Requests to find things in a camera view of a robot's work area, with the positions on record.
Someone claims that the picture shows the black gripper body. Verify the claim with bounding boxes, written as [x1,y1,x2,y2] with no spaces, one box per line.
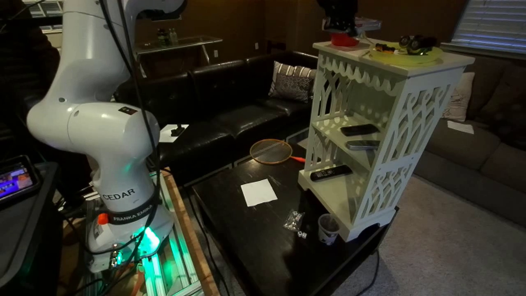
[316,0,362,27]

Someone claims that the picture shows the white lattice shelf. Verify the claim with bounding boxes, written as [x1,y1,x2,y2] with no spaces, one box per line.
[296,38,477,244]

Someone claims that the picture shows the red bowl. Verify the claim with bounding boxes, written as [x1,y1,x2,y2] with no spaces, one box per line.
[329,32,362,50]

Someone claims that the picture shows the flat printed cardboard box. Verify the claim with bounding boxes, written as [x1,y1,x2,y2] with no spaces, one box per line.
[321,15,383,37]

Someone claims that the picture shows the patterned cushion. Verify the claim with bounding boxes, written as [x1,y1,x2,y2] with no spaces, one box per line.
[268,61,318,104]

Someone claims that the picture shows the black object on plate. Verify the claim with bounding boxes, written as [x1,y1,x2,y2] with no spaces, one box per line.
[373,33,441,56]

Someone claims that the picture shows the yellow-green plate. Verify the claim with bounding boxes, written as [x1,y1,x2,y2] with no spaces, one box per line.
[365,43,446,66]

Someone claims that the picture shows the grey remote control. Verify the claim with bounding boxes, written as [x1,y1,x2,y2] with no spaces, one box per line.
[346,139,383,153]

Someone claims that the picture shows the light couch pillow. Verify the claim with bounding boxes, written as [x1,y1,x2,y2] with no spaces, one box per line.
[443,71,477,124]

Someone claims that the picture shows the black leather sofa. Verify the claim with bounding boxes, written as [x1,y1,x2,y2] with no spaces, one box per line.
[114,50,323,188]

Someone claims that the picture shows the window blinds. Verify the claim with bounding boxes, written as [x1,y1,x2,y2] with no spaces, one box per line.
[441,0,526,61]

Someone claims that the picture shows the red marker pen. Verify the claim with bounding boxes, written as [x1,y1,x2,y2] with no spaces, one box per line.
[249,137,309,168]

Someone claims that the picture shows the long black remote control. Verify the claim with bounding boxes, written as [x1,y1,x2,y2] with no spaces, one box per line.
[309,165,355,183]

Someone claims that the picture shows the small white paper sheet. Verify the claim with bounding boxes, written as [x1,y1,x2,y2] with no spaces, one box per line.
[446,119,477,137]

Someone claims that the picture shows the glass console table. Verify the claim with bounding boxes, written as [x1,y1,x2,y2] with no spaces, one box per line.
[133,33,226,79]

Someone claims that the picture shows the olive fabric couch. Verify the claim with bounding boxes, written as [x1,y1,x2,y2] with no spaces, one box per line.
[413,55,526,227]

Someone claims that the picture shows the white paper on table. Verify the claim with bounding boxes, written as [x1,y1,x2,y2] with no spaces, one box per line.
[239,178,280,209]

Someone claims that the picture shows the small printed packet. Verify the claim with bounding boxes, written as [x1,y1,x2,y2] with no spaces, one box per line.
[283,211,304,232]

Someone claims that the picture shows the white sheet on sofa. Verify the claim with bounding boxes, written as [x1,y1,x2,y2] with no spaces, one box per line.
[156,122,191,145]

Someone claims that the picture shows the small dark cup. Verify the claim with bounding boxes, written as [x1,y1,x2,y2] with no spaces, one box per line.
[318,213,342,247]

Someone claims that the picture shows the white bottle orange cap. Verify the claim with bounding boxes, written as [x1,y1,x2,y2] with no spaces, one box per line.
[87,213,120,257]

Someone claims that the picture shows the tablet screen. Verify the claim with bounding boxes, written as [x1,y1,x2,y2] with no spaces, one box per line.
[0,155,43,211]

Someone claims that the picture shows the black equipment stand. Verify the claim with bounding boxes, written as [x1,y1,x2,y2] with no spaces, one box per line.
[0,162,63,296]

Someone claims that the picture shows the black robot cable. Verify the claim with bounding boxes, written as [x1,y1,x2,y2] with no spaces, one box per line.
[60,0,166,290]

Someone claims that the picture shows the wooden robot mount table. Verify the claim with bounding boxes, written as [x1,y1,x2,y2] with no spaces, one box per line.
[55,170,221,296]

